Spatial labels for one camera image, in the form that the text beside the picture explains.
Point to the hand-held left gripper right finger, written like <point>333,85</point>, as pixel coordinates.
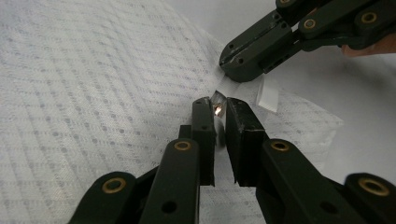
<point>246,140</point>

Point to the small shiny clip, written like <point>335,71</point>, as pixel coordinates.
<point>219,105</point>

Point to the white mesh cloth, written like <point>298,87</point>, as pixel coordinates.
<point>93,93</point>

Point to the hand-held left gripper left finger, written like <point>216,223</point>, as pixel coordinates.
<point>202,140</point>

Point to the white table cover sheet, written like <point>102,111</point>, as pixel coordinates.
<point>342,93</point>

